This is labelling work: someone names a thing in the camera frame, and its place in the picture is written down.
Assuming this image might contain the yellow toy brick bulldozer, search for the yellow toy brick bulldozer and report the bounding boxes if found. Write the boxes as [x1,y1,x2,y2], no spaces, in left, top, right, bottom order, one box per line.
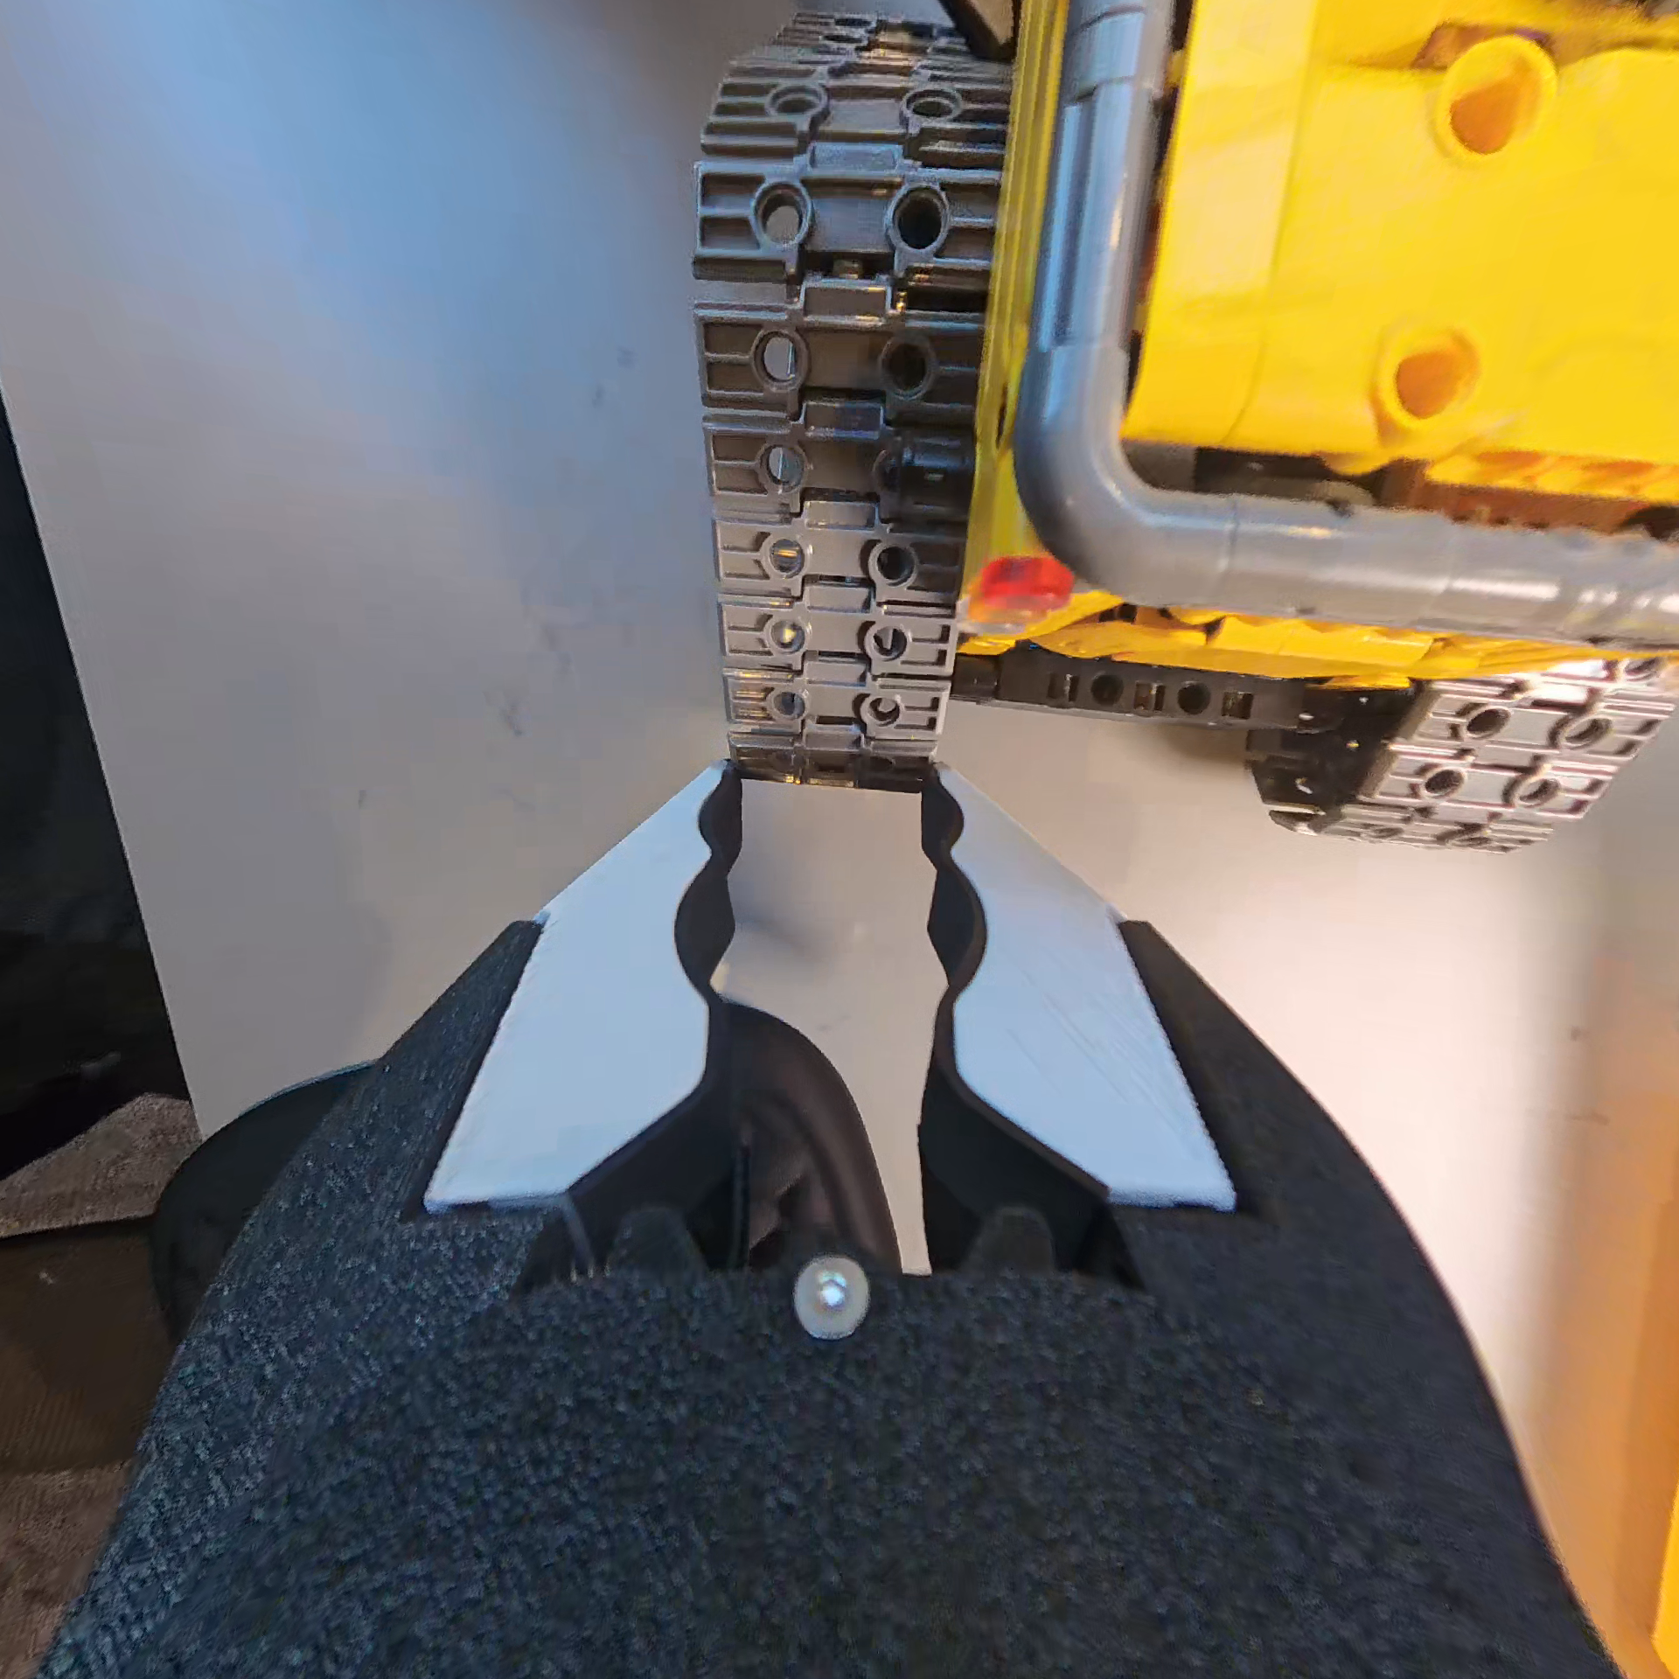
[957,0,1679,853]

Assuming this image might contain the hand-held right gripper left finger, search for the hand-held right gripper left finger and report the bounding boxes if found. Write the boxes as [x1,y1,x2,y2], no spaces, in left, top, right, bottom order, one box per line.
[420,761,749,1211]

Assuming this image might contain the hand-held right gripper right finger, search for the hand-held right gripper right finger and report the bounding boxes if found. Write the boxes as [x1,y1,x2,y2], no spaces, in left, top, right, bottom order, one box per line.
[919,761,1239,1211]

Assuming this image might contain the grey toy track chain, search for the grey toy track chain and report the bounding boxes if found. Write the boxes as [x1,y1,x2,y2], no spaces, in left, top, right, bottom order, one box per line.
[691,0,1019,789]
[1247,657,1679,853]

